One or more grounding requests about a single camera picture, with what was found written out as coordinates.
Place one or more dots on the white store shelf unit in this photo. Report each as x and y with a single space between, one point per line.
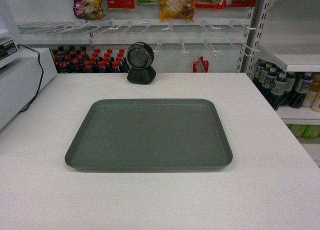
288 35

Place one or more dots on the round black barcode scanner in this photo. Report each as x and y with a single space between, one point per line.
140 57

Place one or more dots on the red spouted pouch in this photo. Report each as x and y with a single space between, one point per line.
201 65

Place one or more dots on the grey silver rectangular tray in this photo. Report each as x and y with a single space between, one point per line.
150 136

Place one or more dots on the pink purple snack bag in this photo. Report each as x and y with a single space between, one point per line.
88 9

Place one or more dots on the white cash register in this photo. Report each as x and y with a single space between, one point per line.
24 71

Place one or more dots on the yellow snack bag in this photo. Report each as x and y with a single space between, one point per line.
177 9

